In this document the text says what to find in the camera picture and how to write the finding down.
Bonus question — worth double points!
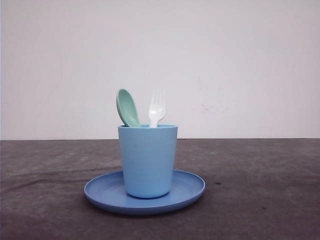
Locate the blue plastic plate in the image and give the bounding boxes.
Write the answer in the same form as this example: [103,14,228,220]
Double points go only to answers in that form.
[83,169,206,216]

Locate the white plastic fork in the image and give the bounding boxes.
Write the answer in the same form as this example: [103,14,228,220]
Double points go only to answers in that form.
[148,90,166,128]

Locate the light blue plastic cup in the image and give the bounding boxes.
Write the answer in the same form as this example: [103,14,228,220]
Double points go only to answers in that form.
[117,124,178,198]

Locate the mint green plastic spoon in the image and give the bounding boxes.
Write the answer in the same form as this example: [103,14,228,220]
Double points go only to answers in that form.
[116,88,141,128]

